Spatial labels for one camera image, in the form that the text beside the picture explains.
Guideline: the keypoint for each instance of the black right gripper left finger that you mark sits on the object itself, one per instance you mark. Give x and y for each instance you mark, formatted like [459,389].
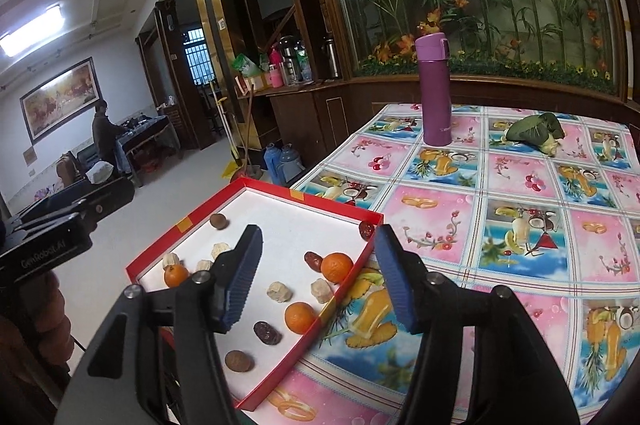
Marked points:
[120,378]

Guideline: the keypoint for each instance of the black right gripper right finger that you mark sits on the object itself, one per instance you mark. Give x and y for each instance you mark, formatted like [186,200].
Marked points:
[515,378]

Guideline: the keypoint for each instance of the beige yam piece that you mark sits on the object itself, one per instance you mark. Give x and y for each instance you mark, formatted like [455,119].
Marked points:
[279,292]
[321,291]
[170,260]
[219,248]

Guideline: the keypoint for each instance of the red date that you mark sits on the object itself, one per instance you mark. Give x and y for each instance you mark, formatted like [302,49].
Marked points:
[314,261]
[366,230]

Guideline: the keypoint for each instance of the orange tangerine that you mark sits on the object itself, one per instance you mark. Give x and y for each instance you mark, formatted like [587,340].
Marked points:
[299,317]
[335,267]
[175,274]

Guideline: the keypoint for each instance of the left hand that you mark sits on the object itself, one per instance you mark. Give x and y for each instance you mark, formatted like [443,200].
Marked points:
[45,306]

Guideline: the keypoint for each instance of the orange tangerine on table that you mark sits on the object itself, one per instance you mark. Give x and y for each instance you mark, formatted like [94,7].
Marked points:
[299,317]
[175,274]

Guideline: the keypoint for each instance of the person in background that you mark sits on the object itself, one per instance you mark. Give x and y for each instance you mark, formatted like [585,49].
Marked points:
[105,135]

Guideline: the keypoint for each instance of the dark dried date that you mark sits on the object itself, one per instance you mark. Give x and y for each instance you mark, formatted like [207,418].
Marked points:
[266,333]

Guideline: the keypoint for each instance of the brown chestnut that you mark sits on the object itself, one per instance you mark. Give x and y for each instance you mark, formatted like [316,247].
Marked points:
[218,221]

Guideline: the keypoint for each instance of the colourful printed tablecloth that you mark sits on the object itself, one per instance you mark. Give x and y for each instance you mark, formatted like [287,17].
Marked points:
[562,231]

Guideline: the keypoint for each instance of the green leafy vegetable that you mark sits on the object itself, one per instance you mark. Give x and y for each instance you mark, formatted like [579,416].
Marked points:
[542,131]

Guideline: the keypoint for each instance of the purple thermos bottle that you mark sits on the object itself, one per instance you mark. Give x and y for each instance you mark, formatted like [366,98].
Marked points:
[432,51]

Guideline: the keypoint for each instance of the framed wall painting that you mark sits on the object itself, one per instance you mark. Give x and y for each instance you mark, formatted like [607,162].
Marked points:
[60,99]

